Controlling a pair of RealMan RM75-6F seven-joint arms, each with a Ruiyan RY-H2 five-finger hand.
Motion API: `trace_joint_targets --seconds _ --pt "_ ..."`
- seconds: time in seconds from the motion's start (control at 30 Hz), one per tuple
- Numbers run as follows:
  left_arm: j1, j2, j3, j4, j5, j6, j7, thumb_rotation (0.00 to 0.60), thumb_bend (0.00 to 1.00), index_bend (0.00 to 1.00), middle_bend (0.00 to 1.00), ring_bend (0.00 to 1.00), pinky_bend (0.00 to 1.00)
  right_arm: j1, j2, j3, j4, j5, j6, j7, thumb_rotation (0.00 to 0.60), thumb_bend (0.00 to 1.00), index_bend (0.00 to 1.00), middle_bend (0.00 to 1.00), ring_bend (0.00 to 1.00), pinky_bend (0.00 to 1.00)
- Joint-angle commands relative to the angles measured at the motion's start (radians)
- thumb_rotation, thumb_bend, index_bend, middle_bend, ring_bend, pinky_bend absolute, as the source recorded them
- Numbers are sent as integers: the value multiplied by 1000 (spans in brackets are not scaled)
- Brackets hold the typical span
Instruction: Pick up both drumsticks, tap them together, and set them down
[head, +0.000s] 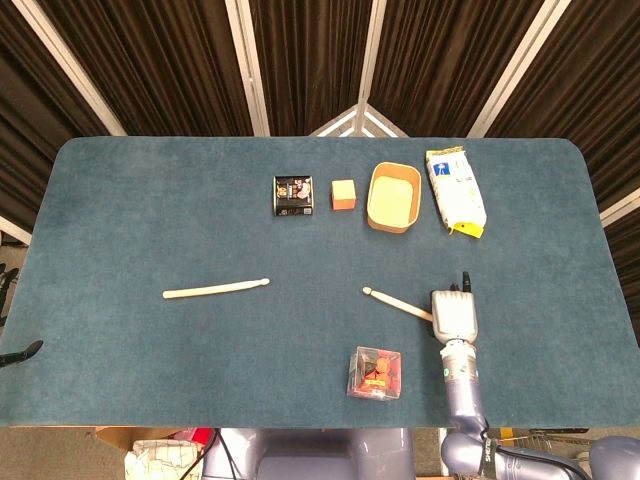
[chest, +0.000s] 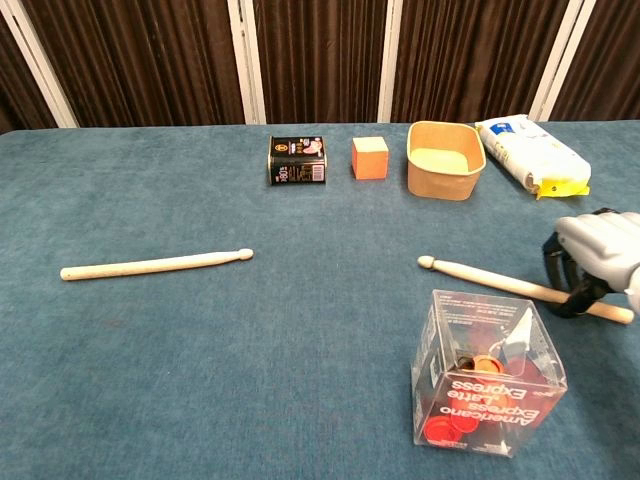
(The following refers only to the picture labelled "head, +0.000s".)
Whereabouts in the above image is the white partition frame post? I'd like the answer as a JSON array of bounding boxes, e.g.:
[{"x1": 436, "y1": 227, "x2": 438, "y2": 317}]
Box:
[
  {"x1": 223, "y1": 0, "x2": 271, "y2": 137},
  {"x1": 9, "y1": 0, "x2": 127, "y2": 137},
  {"x1": 467, "y1": 0, "x2": 574, "y2": 139},
  {"x1": 355, "y1": 0, "x2": 389, "y2": 109}
]

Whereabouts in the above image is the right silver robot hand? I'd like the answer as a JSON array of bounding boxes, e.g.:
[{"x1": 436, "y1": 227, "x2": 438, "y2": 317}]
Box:
[{"x1": 428, "y1": 270, "x2": 480, "y2": 344}]

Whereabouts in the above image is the grey-blue robot torso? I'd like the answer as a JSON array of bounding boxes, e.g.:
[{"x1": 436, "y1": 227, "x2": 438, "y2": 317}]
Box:
[{"x1": 202, "y1": 427, "x2": 416, "y2": 480}]

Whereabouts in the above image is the orange wooden cube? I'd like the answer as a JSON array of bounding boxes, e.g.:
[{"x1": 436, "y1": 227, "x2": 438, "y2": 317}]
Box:
[{"x1": 330, "y1": 179, "x2": 357, "y2": 211}]

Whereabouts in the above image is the blue velvet table cloth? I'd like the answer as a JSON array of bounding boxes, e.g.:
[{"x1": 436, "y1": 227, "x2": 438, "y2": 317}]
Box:
[{"x1": 0, "y1": 135, "x2": 640, "y2": 430}]

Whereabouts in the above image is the wooden drumstick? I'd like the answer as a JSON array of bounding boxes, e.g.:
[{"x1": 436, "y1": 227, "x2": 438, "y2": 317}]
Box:
[
  {"x1": 362, "y1": 286, "x2": 434, "y2": 323},
  {"x1": 162, "y1": 277, "x2": 271, "y2": 301}
]

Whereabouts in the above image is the white partition base frame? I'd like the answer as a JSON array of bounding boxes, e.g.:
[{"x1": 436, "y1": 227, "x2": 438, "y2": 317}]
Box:
[
  {"x1": 309, "y1": 102, "x2": 409, "y2": 139},
  {"x1": 599, "y1": 187, "x2": 640, "y2": 229},
  {"x1": 0, "y1": 214, "x2": 34, "y2": 246}
]

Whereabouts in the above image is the white wet wipes pack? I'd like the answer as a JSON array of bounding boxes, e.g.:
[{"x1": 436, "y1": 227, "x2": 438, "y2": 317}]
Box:
[{"x1": 424, "y1": 145, "x2": 488, "y2": 239}]

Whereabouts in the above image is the dark brown curtain panel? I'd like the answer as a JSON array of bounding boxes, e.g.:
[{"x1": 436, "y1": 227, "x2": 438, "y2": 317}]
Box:
[
  {"x1": 372, "y1": 0, "x2": 546, "y2": 139},
  {"x1": 248, "y1": 0, "x2": 374, "y2": 137},
  {"x1": 0, "y1": 0, "x2": 114, "y2": 236},
  {"x1": 37, "y1": 0, "x2": 254, "y2": 137},
  {"x1": 487, "y1": 0, "x2": 640, "y2": 211}
]

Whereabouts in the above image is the white checked cloth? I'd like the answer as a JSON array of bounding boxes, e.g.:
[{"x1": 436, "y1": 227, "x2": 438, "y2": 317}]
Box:
[{"x1": 124, "y1": 438, "x2": 204, "y2": 480}]

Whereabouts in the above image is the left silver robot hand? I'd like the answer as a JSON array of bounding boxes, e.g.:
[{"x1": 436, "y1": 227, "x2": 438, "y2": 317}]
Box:
[{"x1": 0, "y1": 339, "x2": 45, "y2": 370}]

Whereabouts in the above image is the cardboard box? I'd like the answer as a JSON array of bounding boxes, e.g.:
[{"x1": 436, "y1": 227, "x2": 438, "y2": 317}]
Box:
[{"x1": 94, "y1": 427, "x2": 201, "y2": 454}]

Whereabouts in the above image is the brown paper bowl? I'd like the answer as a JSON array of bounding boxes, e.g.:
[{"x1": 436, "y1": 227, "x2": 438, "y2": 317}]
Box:
[{"x1": 366, "y1": 161, "x2": 424, "y2": 234}]

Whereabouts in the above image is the metal wire basket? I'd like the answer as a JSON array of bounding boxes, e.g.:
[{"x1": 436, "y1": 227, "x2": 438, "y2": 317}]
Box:
[{"x1": 499, "y1": 429, "x2": 594, "y2": 464}]

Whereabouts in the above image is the black tin can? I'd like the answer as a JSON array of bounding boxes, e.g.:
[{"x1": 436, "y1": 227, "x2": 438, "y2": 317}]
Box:
[{"x1": 272, "y1": 174, "x2": 315, "y2": 217}]

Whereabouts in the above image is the clear plastic capsule box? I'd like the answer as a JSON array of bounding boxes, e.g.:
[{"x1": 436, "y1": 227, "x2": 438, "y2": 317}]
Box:
[{"x1": 346, "y1": 345, "x2": 403, "y2": 404}]

